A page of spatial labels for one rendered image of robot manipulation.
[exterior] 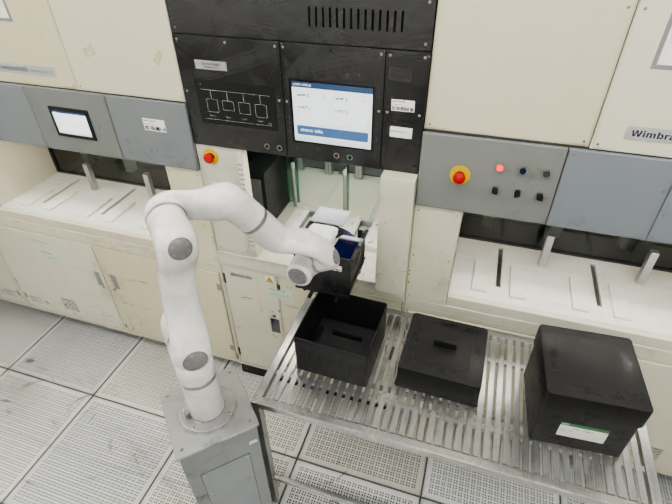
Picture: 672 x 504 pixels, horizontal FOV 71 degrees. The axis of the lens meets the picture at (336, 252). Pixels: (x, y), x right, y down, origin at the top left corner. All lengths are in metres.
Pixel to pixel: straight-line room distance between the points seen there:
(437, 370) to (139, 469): 1.56
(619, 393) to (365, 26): 1.31
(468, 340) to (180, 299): 1.04
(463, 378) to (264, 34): 1.31
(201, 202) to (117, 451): 1.76
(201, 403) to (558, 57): 1.48
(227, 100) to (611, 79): 1.21
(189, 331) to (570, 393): 1.11
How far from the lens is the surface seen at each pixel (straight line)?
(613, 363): 1.73
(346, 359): 1.68
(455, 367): 1.74
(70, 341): 3.36
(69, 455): 2.83
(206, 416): 1.71
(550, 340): 1.71
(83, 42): 2.11
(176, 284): 1.30
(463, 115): 1.58
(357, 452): 2.50
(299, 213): 2.35
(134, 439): 2.75
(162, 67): 1.92
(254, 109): 1.77
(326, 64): 1.61
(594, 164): 1.64
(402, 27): 1.54
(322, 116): 1.67
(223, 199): 1.22
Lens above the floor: 2.19
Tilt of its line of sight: 38 degrees down
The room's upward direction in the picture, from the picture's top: 1 degrees counter-clockwise
